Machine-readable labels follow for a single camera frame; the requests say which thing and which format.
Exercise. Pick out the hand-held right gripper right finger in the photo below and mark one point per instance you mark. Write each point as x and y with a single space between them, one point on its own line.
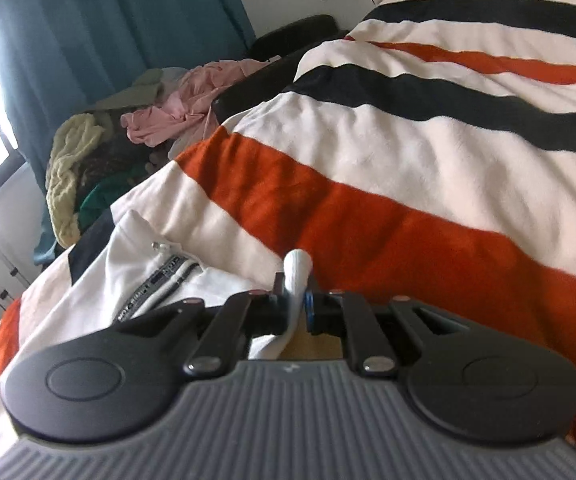
309 312

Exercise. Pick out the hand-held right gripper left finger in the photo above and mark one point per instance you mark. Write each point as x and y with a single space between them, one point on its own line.
279 305

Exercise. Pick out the orange black striped blanket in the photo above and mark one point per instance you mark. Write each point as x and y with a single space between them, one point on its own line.
418 160

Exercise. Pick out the green garment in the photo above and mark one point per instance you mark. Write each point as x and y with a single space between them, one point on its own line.
103 200

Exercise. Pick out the dark patterned garment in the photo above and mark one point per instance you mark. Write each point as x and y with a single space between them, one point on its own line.
118 150

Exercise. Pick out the light blue cloth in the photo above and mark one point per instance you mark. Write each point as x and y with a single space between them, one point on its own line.
48 240

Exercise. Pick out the pale yellow knit blanket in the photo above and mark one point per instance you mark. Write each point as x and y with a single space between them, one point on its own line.
68 170

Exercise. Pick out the olive grey garment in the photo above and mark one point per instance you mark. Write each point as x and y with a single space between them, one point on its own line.
138 87

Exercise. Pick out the dark sofa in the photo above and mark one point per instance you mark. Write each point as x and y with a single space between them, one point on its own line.
298 30

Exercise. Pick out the blue curtain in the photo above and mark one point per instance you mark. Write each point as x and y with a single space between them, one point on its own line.
118 35

